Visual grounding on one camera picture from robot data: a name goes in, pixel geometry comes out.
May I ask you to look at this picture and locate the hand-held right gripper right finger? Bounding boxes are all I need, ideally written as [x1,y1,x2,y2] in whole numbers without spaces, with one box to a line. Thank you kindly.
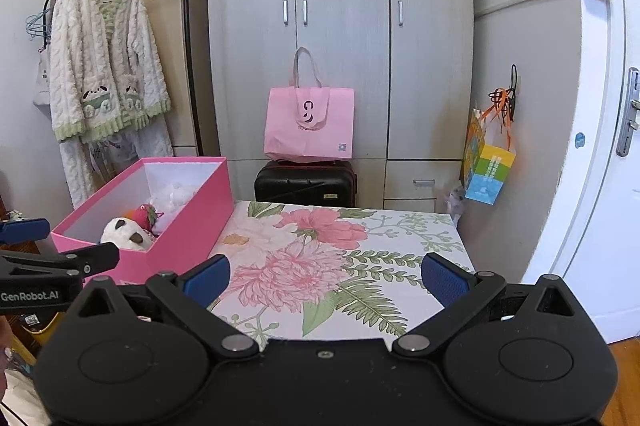
[392,252,591,354]

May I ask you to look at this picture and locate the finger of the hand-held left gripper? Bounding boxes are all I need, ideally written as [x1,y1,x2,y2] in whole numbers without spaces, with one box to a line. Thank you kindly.
[0,242,121,280]
[0,218,51,247]

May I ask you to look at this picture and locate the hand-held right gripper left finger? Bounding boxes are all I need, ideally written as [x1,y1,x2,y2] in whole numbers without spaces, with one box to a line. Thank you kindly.
[75,254,260,359]

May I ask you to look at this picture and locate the white brown plush toy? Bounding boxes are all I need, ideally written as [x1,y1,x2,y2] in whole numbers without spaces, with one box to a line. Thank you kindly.
[99,216,154,253]

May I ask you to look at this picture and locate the pink cardboard box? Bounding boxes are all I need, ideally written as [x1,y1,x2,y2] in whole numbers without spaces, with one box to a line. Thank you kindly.
[51,156,236,287]

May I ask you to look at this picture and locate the pink fluffy ball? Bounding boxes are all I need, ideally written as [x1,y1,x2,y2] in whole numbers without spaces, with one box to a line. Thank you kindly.
[131,203,161,231]

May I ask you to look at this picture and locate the small white plush toy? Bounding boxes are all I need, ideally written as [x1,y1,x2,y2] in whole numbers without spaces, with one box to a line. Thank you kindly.
[148,182,197,235]

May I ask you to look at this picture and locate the person's left hand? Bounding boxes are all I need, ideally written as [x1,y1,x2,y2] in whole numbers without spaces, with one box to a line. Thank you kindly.
[0,323,12,407]

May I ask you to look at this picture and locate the yellow container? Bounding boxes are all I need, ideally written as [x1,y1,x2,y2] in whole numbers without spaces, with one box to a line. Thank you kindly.
[19,310,64,348]

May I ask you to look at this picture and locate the white fluffy pants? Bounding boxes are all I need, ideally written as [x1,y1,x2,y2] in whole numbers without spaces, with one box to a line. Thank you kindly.
[58,125,175,209]

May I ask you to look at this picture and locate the crumpled plastic bag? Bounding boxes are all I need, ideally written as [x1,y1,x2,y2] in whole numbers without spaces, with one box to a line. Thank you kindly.
[447,185,469,215]

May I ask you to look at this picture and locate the floral bed sheet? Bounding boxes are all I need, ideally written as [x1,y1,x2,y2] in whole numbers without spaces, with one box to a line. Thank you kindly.
[204,200,477,353]

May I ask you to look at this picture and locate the colourful gift bag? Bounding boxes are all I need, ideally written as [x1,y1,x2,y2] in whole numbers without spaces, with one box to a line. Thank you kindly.
[460,108,517,206]

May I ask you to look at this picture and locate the black suitcase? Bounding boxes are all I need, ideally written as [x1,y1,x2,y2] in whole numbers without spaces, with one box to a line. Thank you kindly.
[253,159,359,209]

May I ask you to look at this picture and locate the white canvas bag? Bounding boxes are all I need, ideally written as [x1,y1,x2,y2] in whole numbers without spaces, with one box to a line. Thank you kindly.
[33,48,54,107]

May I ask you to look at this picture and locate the white door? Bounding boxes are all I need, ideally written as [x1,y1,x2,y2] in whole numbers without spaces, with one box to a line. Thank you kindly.
[519,0,640,348]

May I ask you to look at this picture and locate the white green fluffy cardigan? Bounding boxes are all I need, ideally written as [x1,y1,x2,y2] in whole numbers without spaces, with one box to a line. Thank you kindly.
[48,0,173,145]

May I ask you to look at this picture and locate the pink tote bag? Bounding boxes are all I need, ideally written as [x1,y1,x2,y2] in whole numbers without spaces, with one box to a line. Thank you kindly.
[263,46,356,165]

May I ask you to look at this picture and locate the blue clothes hangers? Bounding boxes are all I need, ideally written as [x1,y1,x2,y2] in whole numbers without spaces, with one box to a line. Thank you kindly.
[25,12,54,42]

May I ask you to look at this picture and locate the black clothes rack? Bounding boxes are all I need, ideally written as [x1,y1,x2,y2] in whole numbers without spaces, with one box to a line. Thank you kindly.
[42,0,207,157]

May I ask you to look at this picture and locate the wall hook with orange ribbon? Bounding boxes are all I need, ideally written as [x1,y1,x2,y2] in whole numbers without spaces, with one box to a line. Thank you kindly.
[488,64,521,125]

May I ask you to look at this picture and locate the metal door handle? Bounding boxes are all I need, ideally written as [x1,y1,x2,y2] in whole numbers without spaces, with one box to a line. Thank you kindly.
[615,66,640,158]

